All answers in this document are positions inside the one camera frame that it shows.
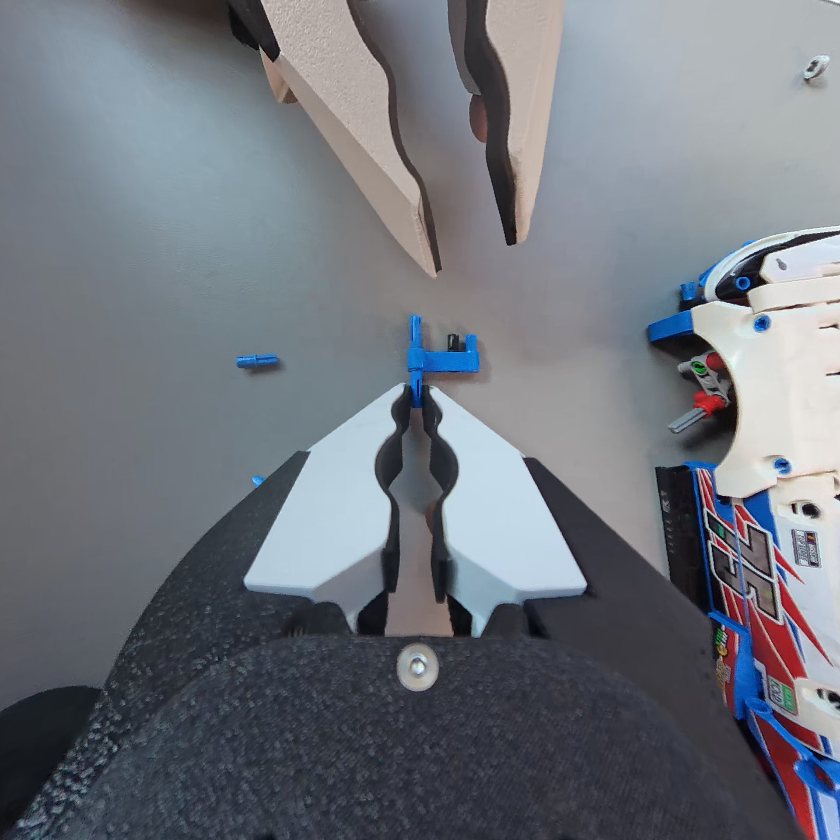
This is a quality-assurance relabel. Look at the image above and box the blue perforated brick beam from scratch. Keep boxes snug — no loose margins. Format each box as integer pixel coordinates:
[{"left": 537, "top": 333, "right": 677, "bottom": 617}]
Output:
[{"left": 407, "top": 351, "right": 482, "bottom": 376}]

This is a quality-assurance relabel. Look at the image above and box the grey desk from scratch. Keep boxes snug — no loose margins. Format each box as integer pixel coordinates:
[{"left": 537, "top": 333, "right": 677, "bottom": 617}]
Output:
[{"left": 0, "top": 0, "right": 840, "bottom": 840}]

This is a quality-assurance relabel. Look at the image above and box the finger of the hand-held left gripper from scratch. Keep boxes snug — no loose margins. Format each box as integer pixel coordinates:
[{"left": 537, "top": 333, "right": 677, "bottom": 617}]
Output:
[
  {"left": 448, "top": 0, "right": 567, "bottom": 248},
  {"left": 259, "top": 0, "right": 442, "bottom": 280}
]

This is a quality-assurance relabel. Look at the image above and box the toy brick race car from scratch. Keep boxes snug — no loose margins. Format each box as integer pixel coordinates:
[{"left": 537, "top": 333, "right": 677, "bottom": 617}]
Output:
[{"left": 646, "top": 226, "right": 840, "bottom": 840}]

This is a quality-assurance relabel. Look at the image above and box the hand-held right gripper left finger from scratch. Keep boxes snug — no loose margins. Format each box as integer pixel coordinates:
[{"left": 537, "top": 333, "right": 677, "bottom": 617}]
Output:
[{"left": 244, "top": 382, "right": 411, "bottom": 634}]

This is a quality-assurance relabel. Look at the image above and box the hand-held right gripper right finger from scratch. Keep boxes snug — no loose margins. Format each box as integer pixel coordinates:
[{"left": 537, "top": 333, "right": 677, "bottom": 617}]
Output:
[{"left": 420, "top": 382, "right": 589, "bottom": 634}]

